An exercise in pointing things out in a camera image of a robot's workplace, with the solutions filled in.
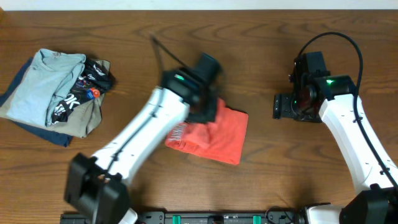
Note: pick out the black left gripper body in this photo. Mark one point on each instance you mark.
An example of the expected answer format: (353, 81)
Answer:
(208, 112)

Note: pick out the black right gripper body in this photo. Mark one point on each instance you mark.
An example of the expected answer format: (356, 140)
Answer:
(290, 106)

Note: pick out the red t-shirt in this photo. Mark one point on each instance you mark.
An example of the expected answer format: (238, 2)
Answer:
(221, 140)

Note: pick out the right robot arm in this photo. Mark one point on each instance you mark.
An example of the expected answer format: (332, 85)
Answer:
(331, 100)

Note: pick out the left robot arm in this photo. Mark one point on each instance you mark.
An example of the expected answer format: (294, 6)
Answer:
(97, 186)

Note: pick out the black printed folded shirt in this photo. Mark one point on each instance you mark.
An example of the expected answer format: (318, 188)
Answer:
(90, 84)

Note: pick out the tan folded shirt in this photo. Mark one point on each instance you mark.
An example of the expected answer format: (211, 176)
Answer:
(82, 120)

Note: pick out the navy folded shirt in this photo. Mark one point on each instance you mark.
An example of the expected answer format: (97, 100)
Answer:
(50, 136)

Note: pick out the light blue folded shirt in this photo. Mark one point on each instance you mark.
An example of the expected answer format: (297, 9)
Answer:
(48, 81)

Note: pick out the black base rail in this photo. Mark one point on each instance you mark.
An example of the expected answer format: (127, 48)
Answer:
(270, 216)

